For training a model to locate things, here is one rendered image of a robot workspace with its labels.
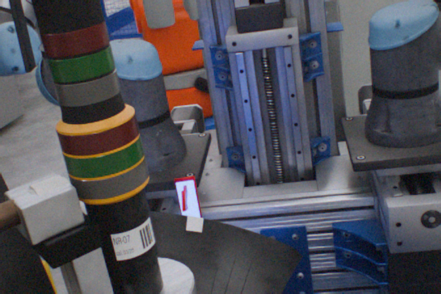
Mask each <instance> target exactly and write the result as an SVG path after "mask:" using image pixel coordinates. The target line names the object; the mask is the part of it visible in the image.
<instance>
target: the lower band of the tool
mask: <svg viewBox="0 0 441 294"><path fill-rule="evenodd" d="M134 114H135V111H134V108H133V107H132V106H130V105H128V104H125V109H124V110H123V111H122V112H121V113H119V114H117V115H115V116H113V117H110V118H109V119H106V120H103V121H99V122H96V123H88V124H82V125H70V124H67V123H64V122H63V121H62V119H61V120H60V121H59V122H58V123H57V124H56V131H57V132H58V133H60V134H63V135H87V134H92V133H98V132H101V131H107V130H109V129H111V128H113V127H117V126H118V125H121V124H123V123H125V122H127V121H129V120H130V119H131V118H132V117H133V116H134ZM139 136H140V133H139V135H138V136H137V137H136V138H135V139H134V141H132V142H131V143H129V144H127V145H124V146H122V147H120V148H118V149H115V150H113V151H111V152H106V153H103V154H97V155H91V156H71V155H68V154H65V153H64V152H63V154H64V155H65V156H68V157H71V158H93V157H98V156H103V155H107V154H111V153H114V152H118V151H120V150H121V149H123V148H126V147H128V146H130V145H131V144H132V143H134V142H135V141H136V140H138V138H139ZM143 159H144V156H143V158H142V159H141V161H140V162H138V163H137V164H135V165H134V166H132V167H130V168H128V169H126V170H124V171H122V172H120V173H117V174H113V175H109V176H105V177H98V178H78V177H74V176H72V175H69V176H71V177H73V178H75V179H79V180H99V179H106V178H110V177H115V176H118V175H121V174H123V173H126V172H128V171H129V170H131V169H133V168H134V167H136V166H138V165H139V164H140V163H141V162H142V161H143ZM149 179H150V177H148V179H146V181H145V183H144V184H142V185H141V186H139V187H138V188H137V189H134V190H132V191H130V192H128V193H127V194H123V195H121V196H118V197H114V198H108V199H83V198H78V199H79V201H82V202H85V203H89V205H107V203H115V202H118V201H122V200H126V199H128V198H130V197H132V196H134V195H137V194H138V193H139V192H140V191H141V190H142V189H143V188H144V187H145V186H146V184H148V181H149Z"/></svg>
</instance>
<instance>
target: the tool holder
mask: <svg viewBox="0 0 441 294"><path fill-rule="evenodd" d="M55 176H57V175H56V174H51V175H48V176H46V177H43V178H39V179H37V180H35V181H32V182H29V184H25V185H23V186H20V187H18V188H14V189H12V190H9V191H7V192H5V193H4V197H5V201H9V200H11V199H13V200H14V206H15V207H16V209H17V210H18V213H19V215H20V221H21V224H20V225H18V226H15V227H16V228H17V229H18V230H19V232H20V233H21V234H22V235H23V236H24V237H25V238H26V241H28V243H29V244H30V245H31V246H32V247H33V248H34V250H35V251H36V252H37V253H38V254H39V255H40V256H41V257H42V258H43V259H44V261H45V262H46V263H47V264H49V265H50V266H51V268H53V269H55V268H58V267H60V269H61V273H62V276H63V279H64V283H65V286H66V290H67V292H68V294H113V291H112V287H111V283H110V278H109V275H108V270H107V267H106V263H105V260H104V255H103V254H102V250H101V247H102V246H103V245H104V243H102V238H101V235H100V230H99V227H98V223H97V222H95V221H94V220H92V219H91V218H90V217H88V216H87V215H86V214H85V213H84V212H82V211H81V207H80V203H79V199H78V196H77V191H76V188H75V187H74V186H72V185H71V184H69V183H68V182H66V185H64V186H61V187H58V188H55V189H54V190H51V191H48V192H45V193H43V194H41V195H40V196H38V195H36V194H34V195H32V194H31V193H29V192H28V190H31V189H30V186H32V185H34V184H37V182H41V181H43V180H46V179H49V178H52V177H55ZM158 261H159V265H160V269H161V275H162V278H163V289H162V290H161V293H160V294H197V291H196V285H195V280H194V276H193V273H192V272H191V271H190V269H189V268H188V267H187V266H185V265H183V264H182V263H180V262H177V261H174V260H170V259H167V258H161V257H158Z"/></svg>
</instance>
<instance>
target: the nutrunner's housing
mask: <svg viewBox="0 0 441 294"><path fill-rule="evenodd" d="M84 203H85V202H84ZM85 208H86V211H87V216H88V217H90V218H91V219H92V220H94V221H95V222H97V223H98V227H99V230H100V235H101V238H102V243H104V245H103V246H102V247H101V250H102V254H103V255H104V260H105V263H106V267H107V270H108V275H109V278H110V283H111V287H112V291H113V294H160V293H161V290H162V289H163V278H162V275H161V269H160V265H159V261H158V243H156V237H155V233H154V227H153V224H152V218H151V215H150V209H149V205H148V199H147V196H146V194H145V189H144V188H143V189H142V190H141V191H140V192H139V193H138V194H137V195H134V196H132V197H130V198H128V199H124V200H122V201H118V202H115V203H107V205H89V203H85Z"/></svg>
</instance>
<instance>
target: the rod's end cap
mask: <svg viewBox="0 0 441 294"><path fill-rule="evenodd" d="M66 182H68V180H67V179H66V178H65V177H61V176H60V175H57V176H55V177H52V178H48V179H46V180H43V181H41V182H37V184H34V185H32V186H30V189H31V190H28V192H29V193H31V194H32V195H34V194H36V195H38V196H40V195H41V194H43V193H45V192H48V191H51V190H54V189H55V188H58V187H61V186H64V185H66ZM68 183H69V182H68Z"/></svg>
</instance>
